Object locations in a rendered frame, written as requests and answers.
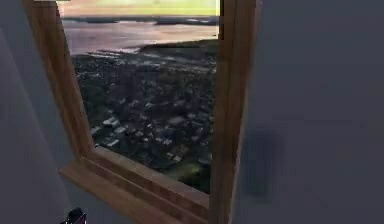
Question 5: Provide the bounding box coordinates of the wooden framed window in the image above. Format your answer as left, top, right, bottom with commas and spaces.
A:
21, 0, 262, 224

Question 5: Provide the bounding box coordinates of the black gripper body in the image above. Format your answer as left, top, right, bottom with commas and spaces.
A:
59, 207, 88, 224

